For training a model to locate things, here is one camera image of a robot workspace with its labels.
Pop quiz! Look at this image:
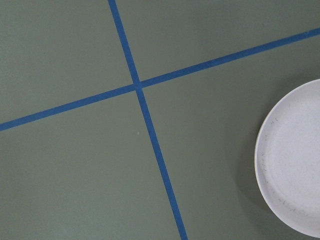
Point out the pink plate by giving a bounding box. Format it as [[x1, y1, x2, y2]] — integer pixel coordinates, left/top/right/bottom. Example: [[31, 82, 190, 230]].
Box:
[[254, 80, 320, 238]]

